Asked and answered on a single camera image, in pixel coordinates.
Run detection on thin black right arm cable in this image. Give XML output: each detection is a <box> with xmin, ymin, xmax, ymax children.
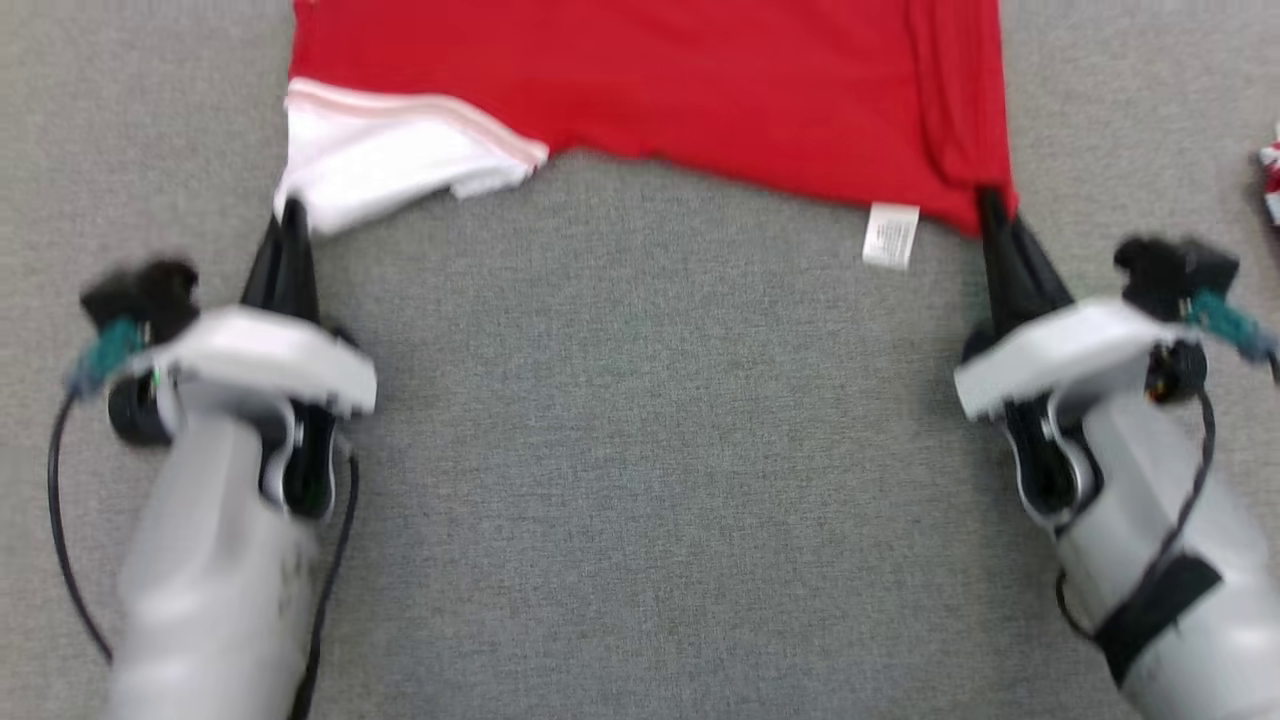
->
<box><xmin>1056</xmin><ymin>388</ymin><xmax>1218</xmax><ymax>643</ymax></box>

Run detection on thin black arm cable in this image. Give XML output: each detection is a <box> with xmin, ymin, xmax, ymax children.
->
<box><xmin>47</xmin><ymin>385</ymin><xmax>116</xmax><ymax>666</ymax></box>
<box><xmin>1056</xmin><ymin>388</ymin><xmax>1218</xmax><ymax>643</ymax></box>
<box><xmin>290</xmin><ymin>455</ymin><xmax>361</xmax><ymax>720</ymax></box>

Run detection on red jersey with black number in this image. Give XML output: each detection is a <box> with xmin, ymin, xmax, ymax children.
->
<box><xmin>272</xmin><ymin>0</ymin><xmax>1021</xmax><ymax>273</ymax></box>

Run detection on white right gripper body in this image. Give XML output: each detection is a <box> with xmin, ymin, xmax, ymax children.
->
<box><xmin>952</xmin><ymin>297</ymin><xmax>1202</xmax><ymax>528</ymax></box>

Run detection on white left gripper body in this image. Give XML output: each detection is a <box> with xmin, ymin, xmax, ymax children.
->
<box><xmin>148</xmin><ymin>303</ymin><xmax>380</xmax><ymax>523</ymax></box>

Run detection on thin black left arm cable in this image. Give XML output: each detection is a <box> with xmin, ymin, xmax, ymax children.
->
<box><xmin>290</xmin><ymin>455</ymin><xmax>361</xmax><ymax>720</ymax></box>
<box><xmin>47</xmin><ymin>385</ymin><xmax>116</xmax><ymax>666</ymax></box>

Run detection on grey fabric sofa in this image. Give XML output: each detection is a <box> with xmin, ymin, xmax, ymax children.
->
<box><xmin>0</xmin><ymin>0</ymin><xmax>1280</xmax><ymax>720</ymax></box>

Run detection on red shorts with white trim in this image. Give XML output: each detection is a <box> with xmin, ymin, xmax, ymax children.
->
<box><xmin>1257</xmin><ymin>120</ymin><xmax>1280</xmax><ymax>229</ymax></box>

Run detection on black right arm strap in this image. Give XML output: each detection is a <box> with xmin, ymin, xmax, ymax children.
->
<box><xmin>1093</xmin><ymin>553</ymin><xmax>1223</xmax><ymax>686</ymax></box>

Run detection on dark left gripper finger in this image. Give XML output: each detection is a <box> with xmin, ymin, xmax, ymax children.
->
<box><xmin>289</xmin><ymin>198</ymin><xmax>322</xmax><ymax>323</ymax></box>
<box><xmin>241</xmin><ymin>199</ymin><xmax>294</xmax><ymax>313</ymax></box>

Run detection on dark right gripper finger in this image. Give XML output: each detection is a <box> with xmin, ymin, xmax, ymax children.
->
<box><xmin>1009</xmin><ymin>219</ymin><xmax>1077</xmax><ymax>328</ymax></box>
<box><xmin>975</xmin><ymin>186</ymin><xmax>1033</xmax><ymax>342</ymax></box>

